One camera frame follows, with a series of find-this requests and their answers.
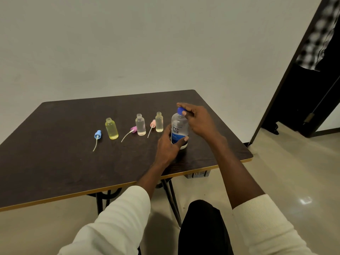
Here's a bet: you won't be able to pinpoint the person's left hand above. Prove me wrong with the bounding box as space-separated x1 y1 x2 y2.
155 124 189 168

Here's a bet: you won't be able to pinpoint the person's right hand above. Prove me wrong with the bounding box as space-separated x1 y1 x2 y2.
176 102 223 143

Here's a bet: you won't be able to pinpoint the large clear blue-labelled bottle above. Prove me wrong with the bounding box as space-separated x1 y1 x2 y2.
171 113 189 150

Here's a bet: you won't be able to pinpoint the person's right forearm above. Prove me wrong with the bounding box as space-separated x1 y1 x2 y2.
210 135 319 255

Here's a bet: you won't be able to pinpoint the person's left forearm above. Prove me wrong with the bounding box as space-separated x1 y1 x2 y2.
57 158 173 255

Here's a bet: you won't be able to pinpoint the small bottle with pale liquid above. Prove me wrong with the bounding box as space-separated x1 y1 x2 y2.
155 112 164 133

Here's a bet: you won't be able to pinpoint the pink spray pump with tube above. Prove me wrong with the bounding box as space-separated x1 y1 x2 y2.
147 120 157 138

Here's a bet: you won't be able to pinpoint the white plastic basket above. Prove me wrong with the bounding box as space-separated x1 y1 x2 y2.
184 169 212 179

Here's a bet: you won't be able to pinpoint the small bottle with clear liquid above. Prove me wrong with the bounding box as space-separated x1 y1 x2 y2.
135 114 146 136

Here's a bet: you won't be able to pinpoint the purple spray pump with tube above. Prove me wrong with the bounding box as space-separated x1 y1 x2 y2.
121 126 138 143

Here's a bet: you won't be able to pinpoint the black metal table legs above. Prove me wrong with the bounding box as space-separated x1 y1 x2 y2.
87 178 184 228

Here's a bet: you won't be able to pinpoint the small bottle with yellow liquid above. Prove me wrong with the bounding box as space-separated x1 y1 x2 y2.
105 117 119 140

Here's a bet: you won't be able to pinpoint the blue spray pump with tube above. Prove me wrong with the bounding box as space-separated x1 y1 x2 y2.
92 130 102 152

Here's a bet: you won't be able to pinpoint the person's black trouser leg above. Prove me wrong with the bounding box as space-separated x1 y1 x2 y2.
177 200 235 255

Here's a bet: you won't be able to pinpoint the dark brown folding table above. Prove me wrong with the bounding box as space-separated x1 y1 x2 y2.
0 89 254 212

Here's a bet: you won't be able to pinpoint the dark door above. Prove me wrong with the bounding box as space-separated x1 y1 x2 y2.
300 74 340 138

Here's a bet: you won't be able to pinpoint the dark door frame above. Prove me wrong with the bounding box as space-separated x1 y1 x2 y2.
248 0 332 146

